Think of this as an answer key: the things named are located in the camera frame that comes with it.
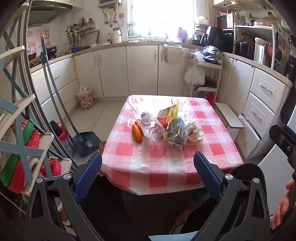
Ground small clear plastic bag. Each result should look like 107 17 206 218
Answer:
190 51 205 63

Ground floral waste bin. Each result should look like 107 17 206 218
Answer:
77 85 94 110

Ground blue dustpan with handle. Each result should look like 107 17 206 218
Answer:
40 51 102 158

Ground black frying pan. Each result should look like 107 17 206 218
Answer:
193 75 218 91

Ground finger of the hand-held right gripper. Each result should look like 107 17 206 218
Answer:
269 124 296 160

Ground large orange carrot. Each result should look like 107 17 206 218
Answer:
132 124 143 143

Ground black cooking pot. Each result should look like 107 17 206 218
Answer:
236 42 255 60

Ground clear plastic bottle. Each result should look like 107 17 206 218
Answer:
141 112 165 142

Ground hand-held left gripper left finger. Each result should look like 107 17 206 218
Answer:
24 152 103 241

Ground white electric water boiler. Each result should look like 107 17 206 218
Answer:
254 37 266 64

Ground pale green cooker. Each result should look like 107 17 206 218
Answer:
281 20 292 33

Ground purple bag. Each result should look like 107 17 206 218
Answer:
177 27 187 42

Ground white step stool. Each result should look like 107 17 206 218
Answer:
215 102 245 142

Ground black plastic bag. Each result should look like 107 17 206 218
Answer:
202 46 223 64

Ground pink wall poster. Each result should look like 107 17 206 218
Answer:
26 29 50 55

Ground red checkered tablecloth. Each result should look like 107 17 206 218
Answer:
99 95 244 195

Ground white bag on cabinet door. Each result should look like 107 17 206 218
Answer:
161 44 185 64

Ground black countertop oven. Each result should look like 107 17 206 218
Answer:
222 29 235 53

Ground stacked dark trays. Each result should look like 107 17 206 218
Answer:
193 23 209 46

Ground grey range hood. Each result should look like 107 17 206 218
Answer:
28 0 80 26

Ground white drawer unit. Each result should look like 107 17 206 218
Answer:
235 67 294 161

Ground folding frame rack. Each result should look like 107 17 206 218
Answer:
0 23 77 200

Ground white thermos jug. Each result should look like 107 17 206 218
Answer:
112 27 123 44

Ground green white drink carton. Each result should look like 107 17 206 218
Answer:
164 118 189 150

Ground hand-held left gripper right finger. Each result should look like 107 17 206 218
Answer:
193 151 272 241

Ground white water heater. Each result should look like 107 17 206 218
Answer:
98 0 122 9

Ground yellow red snack box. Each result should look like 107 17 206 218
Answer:
157 102 180 122

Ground red cooking pot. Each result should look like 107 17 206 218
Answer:
267 43 283 62

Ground floral blue container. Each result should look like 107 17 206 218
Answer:
61 138 76 159

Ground white shelf rack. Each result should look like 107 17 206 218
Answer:
233 24 281 70

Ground white refrigerator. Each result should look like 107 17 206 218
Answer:
258 144 296 223

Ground kitchen window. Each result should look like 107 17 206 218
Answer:
127 0 210 39

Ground black wok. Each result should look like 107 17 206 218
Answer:
45 46 58 58

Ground white trolley rack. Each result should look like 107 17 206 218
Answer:
185 46 223 99

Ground cream wrapper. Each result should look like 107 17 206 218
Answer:
186 123 204 143

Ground white hanging plastic bag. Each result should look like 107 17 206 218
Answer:
184 66 206 86

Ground dark rectangular box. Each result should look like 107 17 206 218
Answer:
217 13 234 29

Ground black hanging garment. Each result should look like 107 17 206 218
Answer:
280 93 296 126

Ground wall utensil rack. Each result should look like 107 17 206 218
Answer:
67 23 97 45

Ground grey broom handle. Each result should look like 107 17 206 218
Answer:
39 32 75 158

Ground person's right hand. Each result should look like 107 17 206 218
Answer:
270 179 296 230

